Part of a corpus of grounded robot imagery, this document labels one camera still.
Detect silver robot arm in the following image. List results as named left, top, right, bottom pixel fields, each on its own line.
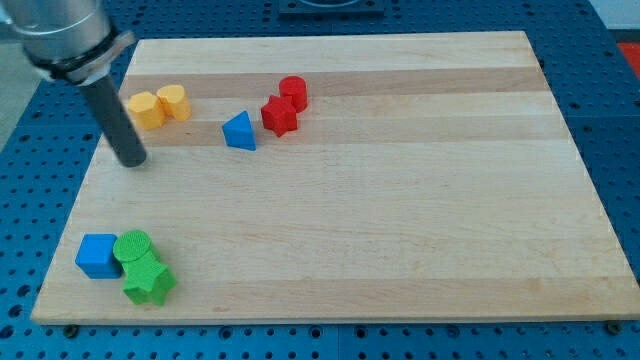
left=1, top=0, right=135, bottom=86

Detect blue cube block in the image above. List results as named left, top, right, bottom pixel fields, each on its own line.
left=75, top=233, right=123, bottom=279

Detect red star block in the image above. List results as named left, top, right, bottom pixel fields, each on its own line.
left=260, top=95, right=298, bottom=137

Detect wooden board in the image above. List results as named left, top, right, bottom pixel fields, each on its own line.
left=31, top=31, right=639, bottom=325

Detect blue triangle block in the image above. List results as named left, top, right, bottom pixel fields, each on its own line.
left=222, top=111, right=257, bottom=151

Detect red cylinder block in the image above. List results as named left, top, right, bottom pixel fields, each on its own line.
left=279, top=75, right=308, bottom=113

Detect yellow hexagon block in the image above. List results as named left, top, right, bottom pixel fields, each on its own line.
left=127, top=91, right=166, bottom=130

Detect green star block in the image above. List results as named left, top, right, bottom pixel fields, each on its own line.
left=122, top=252, right=177, bottom=306

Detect green cylinder block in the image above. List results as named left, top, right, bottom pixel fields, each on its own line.
left=113, top=230, right=160, bottom=263

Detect black pusher rod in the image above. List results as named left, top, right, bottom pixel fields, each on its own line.
left=79, top=76, right=147, bottom=168

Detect black cable tie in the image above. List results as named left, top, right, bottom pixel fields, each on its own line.
left=22, top=25, right=135, bottom=85

